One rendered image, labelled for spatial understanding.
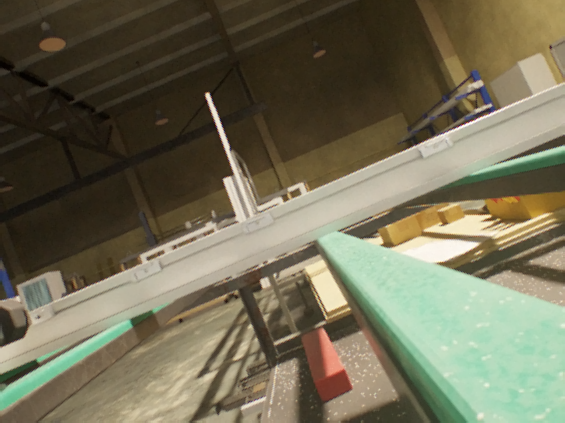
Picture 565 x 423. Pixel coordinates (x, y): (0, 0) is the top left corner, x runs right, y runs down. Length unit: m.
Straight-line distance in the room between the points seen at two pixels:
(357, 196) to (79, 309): 0.47
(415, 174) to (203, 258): 0.35
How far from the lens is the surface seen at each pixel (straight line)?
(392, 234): 1.71
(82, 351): 0.54
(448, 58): 12.59
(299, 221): 0.60
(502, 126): 0.68
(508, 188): 0.54
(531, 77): 9.69
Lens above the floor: 0.90
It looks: 4 degrees up
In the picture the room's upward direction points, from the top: 23 degrees counter-clockwise
